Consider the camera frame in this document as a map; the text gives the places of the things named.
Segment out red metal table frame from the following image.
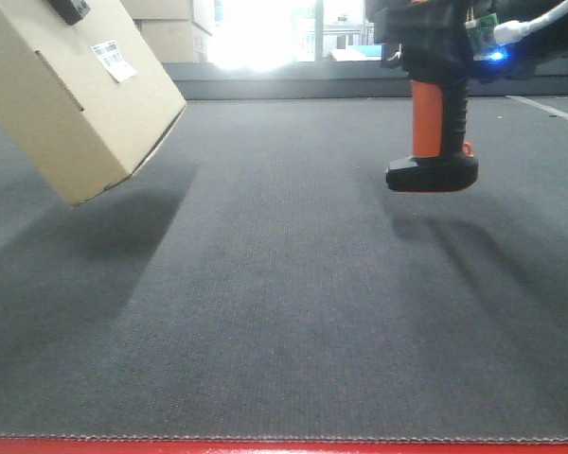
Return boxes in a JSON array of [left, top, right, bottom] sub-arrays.
[[0, 438, 568, 453]]

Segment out brown cardboard package box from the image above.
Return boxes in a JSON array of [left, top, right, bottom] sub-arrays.
[[0, 1, 186, 205]]

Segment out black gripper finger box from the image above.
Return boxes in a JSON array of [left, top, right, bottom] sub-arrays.
[[48, 0, 91, 26]]

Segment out dark grey fabric mat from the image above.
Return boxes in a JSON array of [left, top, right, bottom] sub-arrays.
[[0, 97, 568, 442]]

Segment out black robot hand gripper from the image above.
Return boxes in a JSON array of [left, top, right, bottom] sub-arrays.
[[364, 1, 568, 85]]

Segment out orange black barcode scanner gun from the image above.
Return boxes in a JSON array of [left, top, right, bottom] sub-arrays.
[[386, 78, 479, 192]]

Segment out stacked background cardboard boxes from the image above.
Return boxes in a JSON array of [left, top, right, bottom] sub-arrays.
[[122, 0, 216, 63]]

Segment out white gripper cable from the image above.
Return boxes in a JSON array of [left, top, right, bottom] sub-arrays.
[[490, 0, 568, 44]]

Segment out white barcode label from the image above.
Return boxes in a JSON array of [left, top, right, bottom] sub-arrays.
[[91, 40, 137, 83]]

